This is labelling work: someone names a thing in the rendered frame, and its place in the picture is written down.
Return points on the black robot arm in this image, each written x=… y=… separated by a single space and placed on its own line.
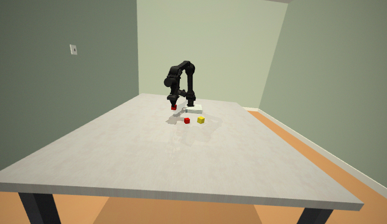
x=173 y=79

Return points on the yellow cube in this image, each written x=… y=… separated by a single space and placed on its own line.
x=201 y=120

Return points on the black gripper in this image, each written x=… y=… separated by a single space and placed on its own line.
x=173 y=97

